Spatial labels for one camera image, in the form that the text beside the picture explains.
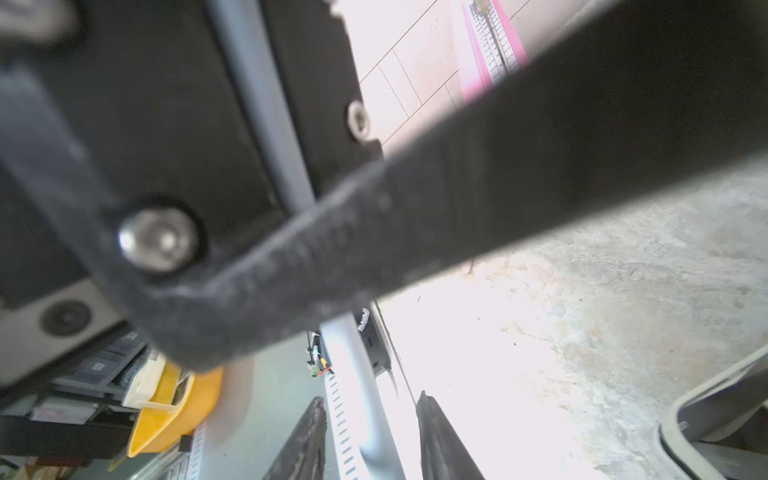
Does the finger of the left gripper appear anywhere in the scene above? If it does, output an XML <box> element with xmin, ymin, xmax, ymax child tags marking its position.
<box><xmin>0</xmin><ymin>0</ymin><xmax>768</xmax><ymax>373</ymax></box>

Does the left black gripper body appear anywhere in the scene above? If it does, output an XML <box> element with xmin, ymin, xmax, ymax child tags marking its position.
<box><xmin>0</xmin><ymin>0</ymin><xmax>385</xmax><ymax>385</ymax></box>

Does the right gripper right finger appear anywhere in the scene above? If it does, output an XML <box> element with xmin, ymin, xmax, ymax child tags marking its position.
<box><xmin>416</xmin><ymin>391</ymin><xmax>484</xmax><ymax>480</ymax></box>

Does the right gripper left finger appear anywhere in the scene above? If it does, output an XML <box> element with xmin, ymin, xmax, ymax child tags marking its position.
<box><xmin>263</xmin><ymin>397</ymin><xmax>327</xmax><ymax>480</ymax></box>

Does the left controller board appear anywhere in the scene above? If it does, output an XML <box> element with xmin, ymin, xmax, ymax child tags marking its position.
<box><xmin>306</xmin><ymin>330</ymin><xmax>334</xmax><ymax>378</ymax></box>

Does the yellow bin outside cell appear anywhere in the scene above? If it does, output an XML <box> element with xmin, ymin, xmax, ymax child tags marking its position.
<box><xmin>127</xmin><ymin>363</ymin><xmax>224</xmax><ymax>458</ymax></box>

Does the pink metronome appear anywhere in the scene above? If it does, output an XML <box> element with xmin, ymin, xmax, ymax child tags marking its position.
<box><xmin>449</xmin><ymin>0</ymin><xmax>528</xmax><ymax>102</ymax></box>

